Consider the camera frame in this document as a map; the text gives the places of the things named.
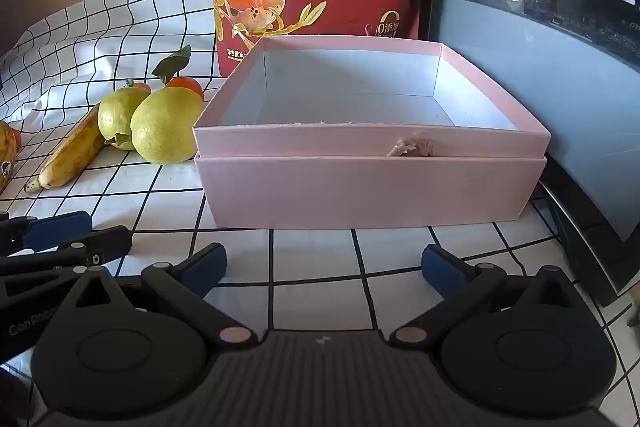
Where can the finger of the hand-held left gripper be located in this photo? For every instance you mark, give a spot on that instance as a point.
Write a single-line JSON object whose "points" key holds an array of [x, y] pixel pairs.
{"points": [[100, 247], [55, 229]]}

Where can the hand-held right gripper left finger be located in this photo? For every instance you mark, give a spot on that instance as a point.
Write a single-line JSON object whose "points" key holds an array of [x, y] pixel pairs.
{"points": [[205, 269]]}

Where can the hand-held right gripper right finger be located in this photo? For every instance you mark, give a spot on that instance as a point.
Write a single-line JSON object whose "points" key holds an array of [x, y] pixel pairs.
{"points": [[442, 269]]}

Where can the plain yellow banana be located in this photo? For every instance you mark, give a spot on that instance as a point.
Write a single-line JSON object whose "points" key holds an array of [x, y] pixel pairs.
{"points": [[70, 152]]}

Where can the yellow banana with sticker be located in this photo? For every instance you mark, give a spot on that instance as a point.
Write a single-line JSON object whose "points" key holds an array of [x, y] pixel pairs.
{"points": [[4, 157]]}

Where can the pink cardboard box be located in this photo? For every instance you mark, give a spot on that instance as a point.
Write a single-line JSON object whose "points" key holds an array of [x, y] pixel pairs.
{"points": [[360, 192]]}

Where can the yellow-green pear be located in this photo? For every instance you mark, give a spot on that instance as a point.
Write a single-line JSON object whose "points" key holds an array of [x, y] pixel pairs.
{"points": [[165, 127], [117, 117]]}

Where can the tangerine with green leaf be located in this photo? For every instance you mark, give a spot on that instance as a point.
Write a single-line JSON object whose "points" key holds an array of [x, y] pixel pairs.
{"points": [[186, 88]]}

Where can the black computer case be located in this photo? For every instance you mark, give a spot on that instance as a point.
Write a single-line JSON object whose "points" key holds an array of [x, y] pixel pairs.
{"points": [[550, 82]]}

